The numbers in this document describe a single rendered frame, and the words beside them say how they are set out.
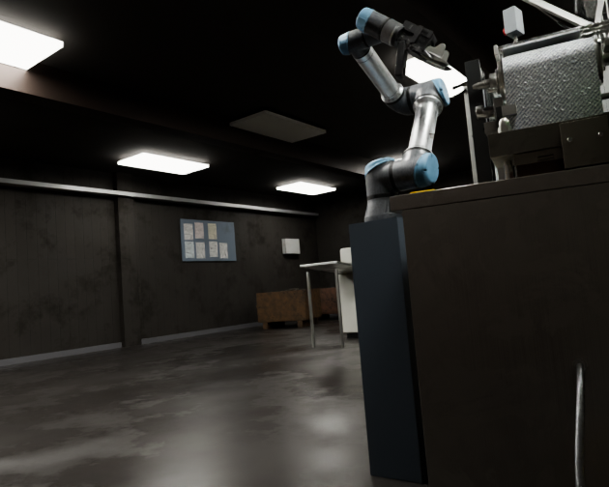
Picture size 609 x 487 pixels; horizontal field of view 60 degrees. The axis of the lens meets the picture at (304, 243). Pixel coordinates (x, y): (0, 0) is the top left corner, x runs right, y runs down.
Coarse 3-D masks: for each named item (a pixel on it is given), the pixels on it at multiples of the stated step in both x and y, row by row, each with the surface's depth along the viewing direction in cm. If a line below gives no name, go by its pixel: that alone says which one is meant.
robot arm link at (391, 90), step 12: (348, 36) 191; (360, 36) 188; (348, 48) 192; (360, 48) 192; (372, 48) 197; (360, 60) 197; (372, 60) 198; (372, 72) 202; (384, 72) 204; (384, 84) 208; (396, 84) 212; (384, 96) 214; (396, 96) 213; (396, 108) 218; (408, 108) 216
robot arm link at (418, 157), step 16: (432, 80) 210; (416, 96) 212; (432, 96) 206; (448, 96) 213; (416, 112) 208; (432, 112) 204; (416, 128) 200; (432, 128) 200; (416, 144) 195; (400, 160) 192; (416, 160) 187; (432, 160) 189; (400, 176) 189; (416, 176) 186; (432, 176) 188
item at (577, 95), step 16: (544, 80) 149; (560, 80) 147; (576, 80) 145; (592, 80) 144; (512, 96) 152; (528, 96) 150; (544, 96) 149; (560, 96) 147; (576, 96) 145; (592, 96) 144; (528, 112) 150; (544, 112) 148; (560, 112) 147; (576, 112) 145; (592, 112) 143; (512, 128) 152
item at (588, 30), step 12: (588, 24) 172; (600, 24) 170; (540, 36) 178; (552, 36) 176; (564, 36) 175; (576, 36) 176; (588, 36) 178; (504, 48) 183; (516, 48) 182; (528, 48) 183
